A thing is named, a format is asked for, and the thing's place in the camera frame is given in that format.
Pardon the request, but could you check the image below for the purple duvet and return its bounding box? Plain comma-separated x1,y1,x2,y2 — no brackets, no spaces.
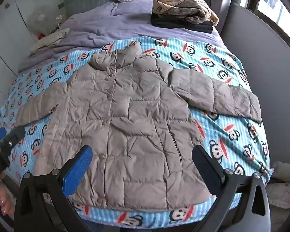
18,0,224,73

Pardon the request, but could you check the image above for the window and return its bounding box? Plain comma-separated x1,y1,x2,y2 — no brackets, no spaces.
242,0,290,39

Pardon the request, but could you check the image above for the pile of folded clothes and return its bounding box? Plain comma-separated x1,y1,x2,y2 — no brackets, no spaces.
152,0,219,27

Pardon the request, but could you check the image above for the cream folded jacket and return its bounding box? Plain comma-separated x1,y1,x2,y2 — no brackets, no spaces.
30,28,70,54

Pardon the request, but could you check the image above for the grey puffer jacket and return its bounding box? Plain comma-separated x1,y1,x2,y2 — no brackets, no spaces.
16,41,261,209

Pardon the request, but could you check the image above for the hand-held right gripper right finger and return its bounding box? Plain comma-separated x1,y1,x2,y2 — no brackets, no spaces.
192,145,271,232

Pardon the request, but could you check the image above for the white fluffy cloth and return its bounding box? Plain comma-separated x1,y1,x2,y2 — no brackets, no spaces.
266,161,290,213

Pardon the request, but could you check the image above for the clear plastic bag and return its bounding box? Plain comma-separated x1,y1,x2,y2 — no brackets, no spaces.
30,5,68,39

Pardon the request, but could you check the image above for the black folded garment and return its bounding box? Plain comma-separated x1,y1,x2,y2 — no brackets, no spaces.
150,13,213,34

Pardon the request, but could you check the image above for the white wardrobe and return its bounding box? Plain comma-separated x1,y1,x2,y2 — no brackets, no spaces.
0,0,66,126

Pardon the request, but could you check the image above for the blue monkey printed blanket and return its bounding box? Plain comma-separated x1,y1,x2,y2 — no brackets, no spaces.
0,37,275,229

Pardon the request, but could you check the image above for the person's left hand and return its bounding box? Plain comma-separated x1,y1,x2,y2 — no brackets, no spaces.
0,173,15,216

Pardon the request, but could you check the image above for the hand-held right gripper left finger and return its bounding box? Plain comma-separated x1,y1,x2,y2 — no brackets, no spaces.
13,145,93,232

